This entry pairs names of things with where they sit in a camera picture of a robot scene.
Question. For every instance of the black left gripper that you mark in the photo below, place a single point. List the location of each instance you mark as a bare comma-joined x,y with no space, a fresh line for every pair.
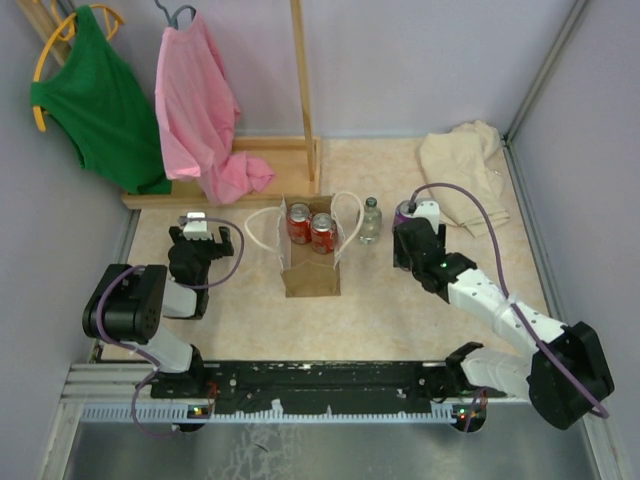
218,251

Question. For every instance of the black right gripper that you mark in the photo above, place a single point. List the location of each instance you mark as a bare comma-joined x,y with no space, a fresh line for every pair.
401,257

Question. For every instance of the purple Fanta soda can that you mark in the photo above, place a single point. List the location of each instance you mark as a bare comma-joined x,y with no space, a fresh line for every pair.
403,213

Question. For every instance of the green-capped Chang soda bottle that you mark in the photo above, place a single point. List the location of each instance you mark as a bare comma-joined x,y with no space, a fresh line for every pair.
372,220

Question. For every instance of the red Coke can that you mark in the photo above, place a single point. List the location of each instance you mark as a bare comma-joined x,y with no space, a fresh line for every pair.
323,233
299,217

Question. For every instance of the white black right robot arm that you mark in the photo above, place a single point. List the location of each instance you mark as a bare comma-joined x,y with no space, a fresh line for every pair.
561,369

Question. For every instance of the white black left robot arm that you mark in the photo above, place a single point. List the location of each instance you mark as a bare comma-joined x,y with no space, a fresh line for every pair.
129,302

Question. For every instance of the beige folded cloth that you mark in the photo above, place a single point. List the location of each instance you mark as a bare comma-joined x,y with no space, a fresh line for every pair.
461,157

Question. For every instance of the wooden clothes rack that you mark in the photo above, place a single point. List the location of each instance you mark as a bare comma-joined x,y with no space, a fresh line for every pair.
179,145

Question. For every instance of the pink t-shirt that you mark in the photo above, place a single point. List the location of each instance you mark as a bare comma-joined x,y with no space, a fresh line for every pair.
197,112

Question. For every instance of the green tank top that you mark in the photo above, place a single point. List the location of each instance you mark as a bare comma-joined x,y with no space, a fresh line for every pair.
93,95

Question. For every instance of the grey clothes hanger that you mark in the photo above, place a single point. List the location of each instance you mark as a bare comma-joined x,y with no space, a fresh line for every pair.
175,12

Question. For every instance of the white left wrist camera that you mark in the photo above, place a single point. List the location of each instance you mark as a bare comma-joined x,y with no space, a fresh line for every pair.
195,227

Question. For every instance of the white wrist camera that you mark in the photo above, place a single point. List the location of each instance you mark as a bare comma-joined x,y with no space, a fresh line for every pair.
428,209
195,227

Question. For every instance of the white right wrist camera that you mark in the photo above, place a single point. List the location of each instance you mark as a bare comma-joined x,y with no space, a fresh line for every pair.
428,209

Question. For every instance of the canvas bag with rope handles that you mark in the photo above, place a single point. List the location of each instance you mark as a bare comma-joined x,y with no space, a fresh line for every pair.
305,272

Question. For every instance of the aluminium frame rail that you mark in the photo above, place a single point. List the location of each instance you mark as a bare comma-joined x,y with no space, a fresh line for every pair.
100,383

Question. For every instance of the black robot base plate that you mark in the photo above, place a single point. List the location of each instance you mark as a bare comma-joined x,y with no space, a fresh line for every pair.
344,388

